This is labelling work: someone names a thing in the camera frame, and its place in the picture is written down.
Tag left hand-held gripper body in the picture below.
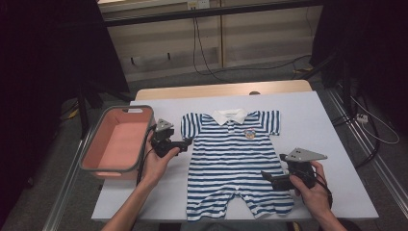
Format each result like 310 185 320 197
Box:
151 118 176 159

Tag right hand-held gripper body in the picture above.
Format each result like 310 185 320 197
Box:
284 147 328 191

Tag pink basket with grey rim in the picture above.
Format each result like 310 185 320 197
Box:
79 105 158 180

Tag blue white striped baby romper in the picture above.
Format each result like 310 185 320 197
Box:
180 108 294 222

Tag person's left hand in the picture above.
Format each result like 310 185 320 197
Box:
140 141 181 192

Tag person's right hand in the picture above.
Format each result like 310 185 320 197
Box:
289 161 334 220

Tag white table cover sheet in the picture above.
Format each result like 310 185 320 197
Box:
90 90 379 223

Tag light wooden table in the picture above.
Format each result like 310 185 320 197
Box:
134 79 314 101

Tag yellow floor tape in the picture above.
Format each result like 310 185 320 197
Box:
293 65 314 75
65 107 80 120

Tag black metal stand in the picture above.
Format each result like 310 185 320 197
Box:
293 47 354 119

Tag wide black curtain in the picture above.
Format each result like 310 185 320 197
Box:
0 0 131 222

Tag black horizontal metal bar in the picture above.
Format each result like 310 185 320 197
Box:
103 0 323 28

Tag narrow black curtain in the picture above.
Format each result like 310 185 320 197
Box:
310 0 408 136

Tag left hand-held gripper black cable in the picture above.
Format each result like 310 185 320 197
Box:
136 124 157 187

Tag hand-held gripper black cable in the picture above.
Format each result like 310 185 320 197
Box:
316 177 334 210
136 124 157 187

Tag right hand-held gripper black cable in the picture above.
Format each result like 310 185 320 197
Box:
316 177 334 210

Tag thick black floor cables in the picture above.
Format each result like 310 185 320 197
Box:
331 86 381 169

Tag aluminium floor rail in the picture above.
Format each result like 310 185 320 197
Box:
41 128 94 231
325 88 408 210

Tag thin white cable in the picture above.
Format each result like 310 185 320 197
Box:
350 95 401 144

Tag short black hanging cable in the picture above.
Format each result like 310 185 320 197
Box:
191 17 225 82

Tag long black hanging cable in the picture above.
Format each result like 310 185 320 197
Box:
195 18 312 74

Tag white wall socket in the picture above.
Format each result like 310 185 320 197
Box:
187 0 211 10

